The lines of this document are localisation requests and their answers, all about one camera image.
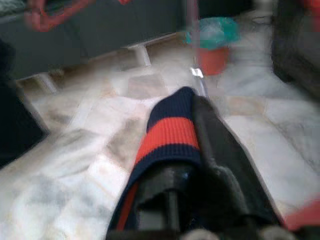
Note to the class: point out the navy garment orange stripe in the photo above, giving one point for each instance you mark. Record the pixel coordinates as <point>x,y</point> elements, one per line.
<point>170,135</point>

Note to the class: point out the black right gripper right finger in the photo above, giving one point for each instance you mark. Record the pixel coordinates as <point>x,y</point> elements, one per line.
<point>220,150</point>

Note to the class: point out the red plastic hanger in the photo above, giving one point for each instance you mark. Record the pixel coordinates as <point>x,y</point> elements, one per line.
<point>40,25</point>

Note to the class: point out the black television cabinet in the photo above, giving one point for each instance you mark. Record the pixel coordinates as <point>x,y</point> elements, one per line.
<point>100,37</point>

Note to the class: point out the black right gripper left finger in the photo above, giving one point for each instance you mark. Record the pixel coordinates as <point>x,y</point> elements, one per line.
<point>162,195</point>

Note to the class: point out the orange bin teal liner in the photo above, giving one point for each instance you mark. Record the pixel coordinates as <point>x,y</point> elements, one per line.
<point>215,60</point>

